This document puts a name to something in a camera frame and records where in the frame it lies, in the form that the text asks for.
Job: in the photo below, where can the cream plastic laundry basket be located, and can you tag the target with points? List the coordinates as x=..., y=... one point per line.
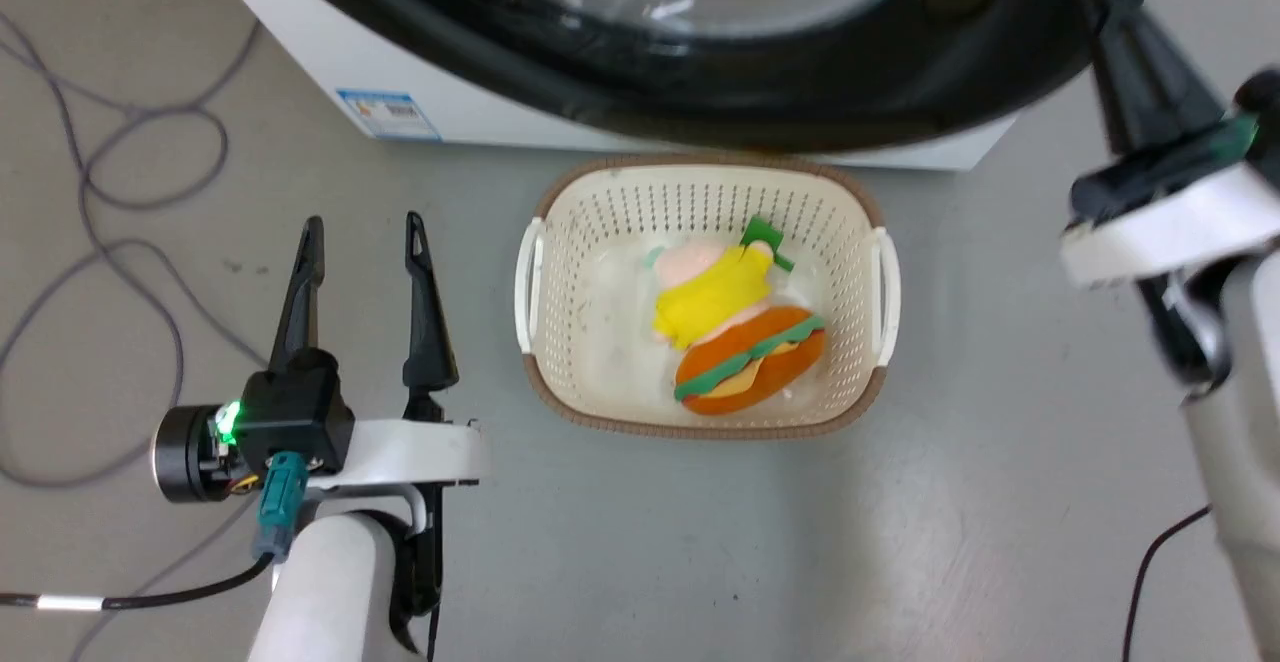
x=600, y=362

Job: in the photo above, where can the orange hamburger plush toy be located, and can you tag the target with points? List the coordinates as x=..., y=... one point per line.
x=750, y=367

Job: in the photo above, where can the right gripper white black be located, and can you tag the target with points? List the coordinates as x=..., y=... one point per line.
x=1170, y=227

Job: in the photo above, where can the yellow pink doll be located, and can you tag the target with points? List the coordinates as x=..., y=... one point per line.
x=715, y=292

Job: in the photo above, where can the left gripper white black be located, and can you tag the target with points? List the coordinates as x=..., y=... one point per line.
x=400, y=452

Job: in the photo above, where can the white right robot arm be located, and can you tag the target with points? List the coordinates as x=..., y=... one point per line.
x=1240, y=442

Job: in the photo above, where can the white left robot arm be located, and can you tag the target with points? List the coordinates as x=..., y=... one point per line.
x=325, y=592

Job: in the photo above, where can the white washing machine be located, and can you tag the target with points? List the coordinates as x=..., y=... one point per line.
x=480, y=112
x=820, y=92

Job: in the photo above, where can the blue white label sticker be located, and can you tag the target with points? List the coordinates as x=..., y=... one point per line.
x=390, y=114

